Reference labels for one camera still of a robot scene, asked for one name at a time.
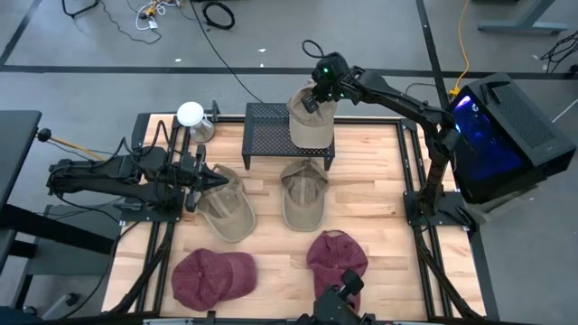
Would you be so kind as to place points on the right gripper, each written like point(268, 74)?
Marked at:
point(332, 77)

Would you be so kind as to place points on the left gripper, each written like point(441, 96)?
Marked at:
point(189, 176)

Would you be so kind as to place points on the tan baseball cap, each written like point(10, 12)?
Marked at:
point(230, 216)
point(311, 128)
point(303, 212)

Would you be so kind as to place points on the maroon baseball cap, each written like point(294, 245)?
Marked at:
point(203, 280)
point(336, 257)

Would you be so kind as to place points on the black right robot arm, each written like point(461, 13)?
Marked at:
point(397, 97)

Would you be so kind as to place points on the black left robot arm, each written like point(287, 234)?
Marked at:
point(90, 178)

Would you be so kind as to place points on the black perforated metal shelf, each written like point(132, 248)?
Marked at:
point(266, 135)

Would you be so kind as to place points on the white mushroom lamp brass base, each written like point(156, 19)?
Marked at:
point(189, 114)

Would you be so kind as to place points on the black plug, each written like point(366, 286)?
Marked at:
point(43, 135)

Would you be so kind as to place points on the black desk top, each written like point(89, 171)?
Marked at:
point(15, 149)

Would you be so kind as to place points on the black computer tower blue light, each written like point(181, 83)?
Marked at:
point(519, 117)

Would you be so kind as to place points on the grey desk foot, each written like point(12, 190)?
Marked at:
point(519, 26)

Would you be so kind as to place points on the black aluminium table frame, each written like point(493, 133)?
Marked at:
point(408, 125)

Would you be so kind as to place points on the black desk leg frame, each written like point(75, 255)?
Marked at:
point(58, 232)

